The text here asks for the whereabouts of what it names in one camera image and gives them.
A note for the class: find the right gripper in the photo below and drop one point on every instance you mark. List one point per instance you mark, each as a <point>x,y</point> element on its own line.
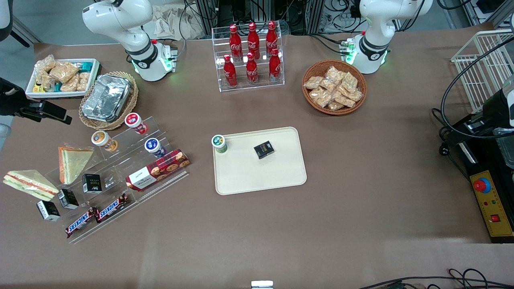
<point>11,102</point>

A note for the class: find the triangle sandwich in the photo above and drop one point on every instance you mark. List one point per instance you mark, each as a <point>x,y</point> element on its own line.
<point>32,184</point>
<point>72,162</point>

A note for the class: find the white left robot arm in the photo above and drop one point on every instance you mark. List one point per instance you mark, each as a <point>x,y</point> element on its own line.
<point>375,44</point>

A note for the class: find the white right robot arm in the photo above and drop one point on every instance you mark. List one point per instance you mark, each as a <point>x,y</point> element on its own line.
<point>132,44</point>

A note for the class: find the beige plastic tray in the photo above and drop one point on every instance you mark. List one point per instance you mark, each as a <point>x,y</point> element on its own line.
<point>261,168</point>

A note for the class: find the yellow snack packet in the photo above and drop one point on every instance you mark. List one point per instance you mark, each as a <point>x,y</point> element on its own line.
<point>37,87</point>

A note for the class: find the clear wrapped snack pack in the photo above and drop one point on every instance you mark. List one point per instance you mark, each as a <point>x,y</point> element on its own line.
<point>83,81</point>
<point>70,84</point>
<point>63,71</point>
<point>45,63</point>
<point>45,80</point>

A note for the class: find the teal snack packet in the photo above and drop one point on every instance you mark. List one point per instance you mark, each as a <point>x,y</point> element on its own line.
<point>85,66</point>

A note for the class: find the white rectangular bin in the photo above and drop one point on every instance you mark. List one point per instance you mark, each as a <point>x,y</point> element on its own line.
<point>94,76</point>

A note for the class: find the silver foil container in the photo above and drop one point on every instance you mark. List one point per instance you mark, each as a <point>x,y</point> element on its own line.
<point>106,98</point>

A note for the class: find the orange lid yogurt cup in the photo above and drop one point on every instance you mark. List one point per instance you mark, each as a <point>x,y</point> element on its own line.
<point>102,140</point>

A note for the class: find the small black box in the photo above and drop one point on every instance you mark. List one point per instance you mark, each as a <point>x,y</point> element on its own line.
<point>67,198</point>
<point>264,149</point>
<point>48,210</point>
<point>92,183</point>

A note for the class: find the red lid yogurt cup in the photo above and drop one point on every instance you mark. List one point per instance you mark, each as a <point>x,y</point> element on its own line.
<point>134,122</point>

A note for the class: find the oval wicker basket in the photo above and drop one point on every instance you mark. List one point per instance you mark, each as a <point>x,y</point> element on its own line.
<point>134,96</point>

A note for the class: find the clear acrylic tiered stand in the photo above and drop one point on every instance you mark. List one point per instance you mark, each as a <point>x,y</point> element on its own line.
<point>132,162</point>

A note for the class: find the snickers chocolate bar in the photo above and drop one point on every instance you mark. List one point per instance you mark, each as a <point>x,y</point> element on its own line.
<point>112,208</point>
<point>82,222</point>

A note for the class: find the blue lid yogurt cup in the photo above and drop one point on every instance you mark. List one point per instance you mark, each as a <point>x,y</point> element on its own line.
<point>154,146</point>

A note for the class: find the red tartan shortbread box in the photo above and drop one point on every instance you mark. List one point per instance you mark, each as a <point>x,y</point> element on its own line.
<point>158,170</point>

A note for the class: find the beige crumpled cloth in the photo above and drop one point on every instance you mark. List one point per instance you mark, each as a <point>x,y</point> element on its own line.
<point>172,22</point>

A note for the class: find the green lid yogurt cup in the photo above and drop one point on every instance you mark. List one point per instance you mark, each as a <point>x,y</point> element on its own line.
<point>219,143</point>

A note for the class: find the red cola bottle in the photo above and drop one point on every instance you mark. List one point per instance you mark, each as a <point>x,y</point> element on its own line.
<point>272,38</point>
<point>235,42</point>
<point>229,74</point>
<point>253,40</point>
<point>251,71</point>
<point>275,67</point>

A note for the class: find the clear acrylic bottle rack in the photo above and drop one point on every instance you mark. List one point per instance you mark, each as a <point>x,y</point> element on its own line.
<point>261,86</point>

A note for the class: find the clear wrapped cracker pack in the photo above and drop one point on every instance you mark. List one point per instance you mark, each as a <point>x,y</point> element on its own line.
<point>349,81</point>
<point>313,82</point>
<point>354,95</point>
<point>343,100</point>
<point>334,74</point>
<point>320,97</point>
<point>328,85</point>
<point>335,106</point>

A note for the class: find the round wicker basket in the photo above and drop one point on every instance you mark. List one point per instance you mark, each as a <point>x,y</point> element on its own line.
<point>315,68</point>

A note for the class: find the yellow black control box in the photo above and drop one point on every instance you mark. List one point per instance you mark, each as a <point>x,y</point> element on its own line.
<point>492,204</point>

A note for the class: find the black white camera device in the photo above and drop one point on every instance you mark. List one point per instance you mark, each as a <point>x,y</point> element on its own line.
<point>498,106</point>

